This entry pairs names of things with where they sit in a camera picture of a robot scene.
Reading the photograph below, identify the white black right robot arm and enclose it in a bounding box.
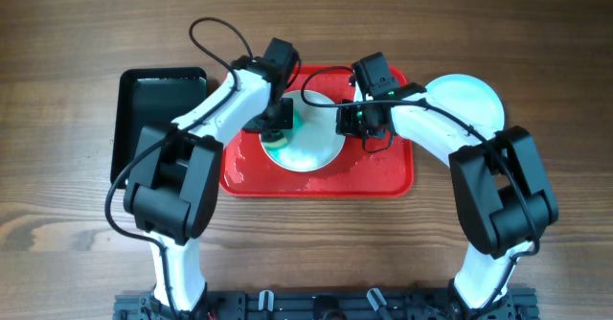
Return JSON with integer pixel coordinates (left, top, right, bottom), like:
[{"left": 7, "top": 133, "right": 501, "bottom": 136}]
[{"left": 336, "top": 75, "right": 558, "bottom": 318}]

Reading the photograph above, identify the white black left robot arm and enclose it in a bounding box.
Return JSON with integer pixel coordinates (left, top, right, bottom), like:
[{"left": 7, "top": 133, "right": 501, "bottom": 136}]
[{"left": 112, "top": 52, "right": 301, "bottom": 319}]

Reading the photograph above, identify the green yellow sponge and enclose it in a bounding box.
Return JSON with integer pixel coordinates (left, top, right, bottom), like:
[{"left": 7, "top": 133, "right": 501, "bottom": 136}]
[{"left": 261, "top": 130, "right": 288, "bottom": 149}]

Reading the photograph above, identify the light green stained plate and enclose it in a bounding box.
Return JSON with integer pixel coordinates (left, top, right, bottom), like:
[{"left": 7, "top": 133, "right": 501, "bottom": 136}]
[{"left": 426, "top": 74, "right": 505, "bottom": 130}]

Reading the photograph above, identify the white stained plate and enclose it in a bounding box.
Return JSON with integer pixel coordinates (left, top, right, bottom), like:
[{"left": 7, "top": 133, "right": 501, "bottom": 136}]
[{"left": 262, "top": 90, "right": 345, "bottom": 172}]

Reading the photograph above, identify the black plastic tray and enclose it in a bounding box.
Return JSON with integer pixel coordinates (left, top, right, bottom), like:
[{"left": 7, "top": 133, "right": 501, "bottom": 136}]
[{"left": 110, "top": 67, "right": 207, "bottom": 182}]

